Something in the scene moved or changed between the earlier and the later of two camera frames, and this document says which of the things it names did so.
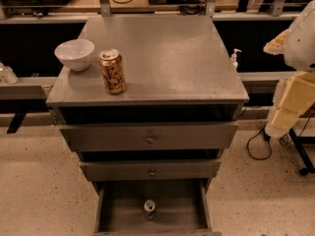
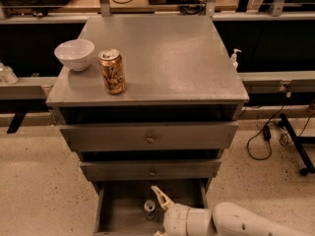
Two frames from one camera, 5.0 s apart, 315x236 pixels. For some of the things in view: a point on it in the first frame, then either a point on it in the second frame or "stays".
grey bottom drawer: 182,207 stays
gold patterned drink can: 111,62 stays
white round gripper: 301,46 → 174,218
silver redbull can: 149,207 stays
